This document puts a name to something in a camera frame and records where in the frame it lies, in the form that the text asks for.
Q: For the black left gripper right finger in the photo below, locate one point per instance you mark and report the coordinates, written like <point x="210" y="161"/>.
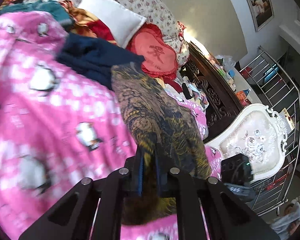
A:
<point x="166" y="183"/>

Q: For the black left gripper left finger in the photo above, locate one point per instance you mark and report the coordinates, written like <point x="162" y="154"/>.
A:
<point x="133" y="182"/>

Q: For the dark gold patterned garment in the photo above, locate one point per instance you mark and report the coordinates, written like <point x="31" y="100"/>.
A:
<point x="155" y="119"/>

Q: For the colourful clothes pile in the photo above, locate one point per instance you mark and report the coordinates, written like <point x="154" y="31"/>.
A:
<point x="184" y="91"/>

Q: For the white ornate chair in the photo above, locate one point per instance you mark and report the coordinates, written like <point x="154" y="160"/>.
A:
<point x="259" y="133"/>

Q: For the dark carved wooden headboard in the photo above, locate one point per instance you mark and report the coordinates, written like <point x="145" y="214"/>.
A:
<point x="224" y="106"/>

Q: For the pink penguin blanket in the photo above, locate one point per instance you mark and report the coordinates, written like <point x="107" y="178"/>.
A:
<point x="56" y="126"/>

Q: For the metal stair railing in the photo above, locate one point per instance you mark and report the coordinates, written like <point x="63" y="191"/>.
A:
<point x="277" y="90"/>

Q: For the cluttered items on shelf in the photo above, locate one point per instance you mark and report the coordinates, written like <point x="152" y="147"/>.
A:
<point x="225" y="66"/>

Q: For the red heart pillow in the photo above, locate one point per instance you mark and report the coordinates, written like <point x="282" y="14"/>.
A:
<point x="160" y="59"/>

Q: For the navy blue sweater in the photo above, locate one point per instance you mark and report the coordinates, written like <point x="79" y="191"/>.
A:
<point x="94" y="57"/>

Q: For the white pillow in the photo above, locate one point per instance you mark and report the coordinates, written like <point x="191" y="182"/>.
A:
<point x="122" y="22"/>

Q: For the red gold blanket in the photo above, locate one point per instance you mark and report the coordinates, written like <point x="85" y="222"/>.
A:
<point x="86" y="23"/>

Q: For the teal knit sweater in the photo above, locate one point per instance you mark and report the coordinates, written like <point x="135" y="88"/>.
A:
<point x="52" y="7"/>

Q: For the framed wall picture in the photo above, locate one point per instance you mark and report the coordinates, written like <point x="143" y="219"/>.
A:
<point x="262" y="12"/>

